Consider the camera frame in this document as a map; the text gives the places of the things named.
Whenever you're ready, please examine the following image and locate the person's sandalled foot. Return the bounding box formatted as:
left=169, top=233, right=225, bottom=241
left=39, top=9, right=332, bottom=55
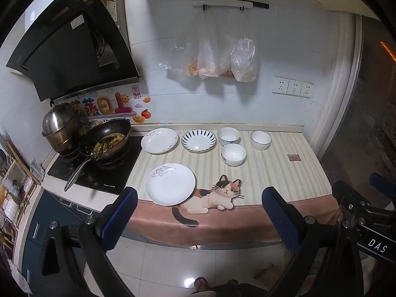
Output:
left=191, top=277, right=208, bottom=294

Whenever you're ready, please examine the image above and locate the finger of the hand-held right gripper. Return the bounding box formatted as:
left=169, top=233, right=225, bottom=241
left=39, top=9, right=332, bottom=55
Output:
left=332, top=180, right=372, bottom=220
left=369, top=173, right=396, bottom=197

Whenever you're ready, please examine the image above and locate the white bowl with dark rim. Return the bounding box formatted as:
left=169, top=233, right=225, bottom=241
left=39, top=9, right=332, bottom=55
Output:
left=250, top=130, right=272, bottom=151

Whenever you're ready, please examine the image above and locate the white plate with grey flower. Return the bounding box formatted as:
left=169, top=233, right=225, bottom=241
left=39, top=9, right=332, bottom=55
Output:
left=145, top=163, right=197, bottom=206

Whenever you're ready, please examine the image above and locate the white bowl with blue pattern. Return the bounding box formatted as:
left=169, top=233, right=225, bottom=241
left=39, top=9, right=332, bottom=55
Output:
left=217, top=127, right=241, bottom=147
left=221, top=144, right=247, bottom=167

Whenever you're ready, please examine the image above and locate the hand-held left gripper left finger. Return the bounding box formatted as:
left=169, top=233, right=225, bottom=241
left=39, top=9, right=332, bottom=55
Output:
left=31, top=186, right=139, bottom=297

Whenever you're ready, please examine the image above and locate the black range hood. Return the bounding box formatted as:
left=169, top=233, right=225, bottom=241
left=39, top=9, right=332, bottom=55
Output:
left=5, top=0, right=143, bottom=102

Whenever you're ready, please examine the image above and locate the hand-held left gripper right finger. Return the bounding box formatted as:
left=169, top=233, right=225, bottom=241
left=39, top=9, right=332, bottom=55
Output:
left=262, top=186, right=364, bottom=297

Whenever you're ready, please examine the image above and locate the cardboard piece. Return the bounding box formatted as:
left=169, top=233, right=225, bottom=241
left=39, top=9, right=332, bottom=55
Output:
left=254, top=264, right=283, bottom=282

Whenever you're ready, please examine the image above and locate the wall hook rail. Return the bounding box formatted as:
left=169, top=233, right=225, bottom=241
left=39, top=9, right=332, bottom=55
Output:
left=191, top=0, right=270, bottom=10

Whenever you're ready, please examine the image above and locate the wooden storage rack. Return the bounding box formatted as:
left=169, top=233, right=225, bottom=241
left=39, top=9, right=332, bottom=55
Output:
left=0, top=124, right=42, bottom=254

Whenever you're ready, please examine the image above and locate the clear plastic bag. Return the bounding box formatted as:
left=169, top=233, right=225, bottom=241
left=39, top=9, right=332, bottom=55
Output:
left=197, top=9, right=232, bottom=79
left=159, top=9, right=201, bottom=77
left=230, top=37, right=259, bottom=82

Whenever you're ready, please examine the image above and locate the white plate with branch print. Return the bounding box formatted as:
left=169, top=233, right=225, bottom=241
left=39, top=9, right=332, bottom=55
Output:
left=141, top=128, right=179, bottom=154

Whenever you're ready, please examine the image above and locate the colourful lettering wall sticker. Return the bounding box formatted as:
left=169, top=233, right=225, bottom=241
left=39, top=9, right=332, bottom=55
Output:
left=62, top=91, right=137, bottom=127

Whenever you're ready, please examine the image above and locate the stainless steel steamer pot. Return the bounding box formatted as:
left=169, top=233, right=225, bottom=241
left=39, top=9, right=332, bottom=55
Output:
left=42, top=100, right=85, bottom=155

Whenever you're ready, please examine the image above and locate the striped cat print mat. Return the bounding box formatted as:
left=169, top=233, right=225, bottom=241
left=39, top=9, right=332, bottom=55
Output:
left=125, top=129, right=341, bottom=247

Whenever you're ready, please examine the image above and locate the person's dark trouser leg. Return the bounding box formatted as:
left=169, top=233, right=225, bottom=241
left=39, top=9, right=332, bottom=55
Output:
left=213, top=279, right=267, bottom=297

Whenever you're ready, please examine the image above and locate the blue striped plate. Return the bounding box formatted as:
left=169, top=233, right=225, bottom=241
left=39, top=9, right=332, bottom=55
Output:
left=181, top=129, right=217, bottom=153

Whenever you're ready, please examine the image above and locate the black glass cooktop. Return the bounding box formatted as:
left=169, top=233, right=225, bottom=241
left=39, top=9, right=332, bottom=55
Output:
left=47, top=135, right=144, bottom=196

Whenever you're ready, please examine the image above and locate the white wall socket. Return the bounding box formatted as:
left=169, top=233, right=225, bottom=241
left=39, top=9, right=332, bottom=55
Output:
left=300, top=81, right=314, bottom=99
left=272, top=76, right=290, bottom=95
left=287, top=79, right=303, bottom=96

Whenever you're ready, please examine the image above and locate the black wok with food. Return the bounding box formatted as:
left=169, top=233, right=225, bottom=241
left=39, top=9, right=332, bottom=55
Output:
left=64, top=118, right=132, bottom=192

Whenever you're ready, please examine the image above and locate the blue kitchen cabinet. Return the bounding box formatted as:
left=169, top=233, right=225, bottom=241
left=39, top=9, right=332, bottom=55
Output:
left=23, top=190, right=102, bottom=285

